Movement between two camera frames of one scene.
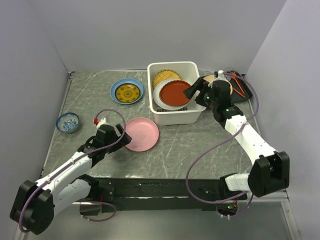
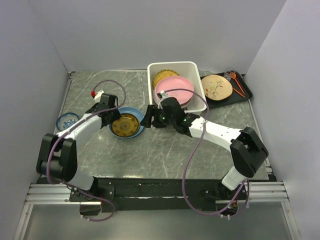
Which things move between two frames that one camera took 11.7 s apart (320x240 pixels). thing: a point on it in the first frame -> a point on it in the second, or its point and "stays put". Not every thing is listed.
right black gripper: x=190 y=91 -> x=146 y=121
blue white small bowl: x=67 y=122 stays put
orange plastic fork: x=239 y=92 stays put
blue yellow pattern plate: x=127 y=91 -> x=127 y=125
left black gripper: x=126 y=140 -> x=116 y=115
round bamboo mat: x=164 y=75 stays put
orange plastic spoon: x=236 y=81 stays put
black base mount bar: x=162 y=194 stays put
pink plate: x=144 y=134 -> x=174 y=82
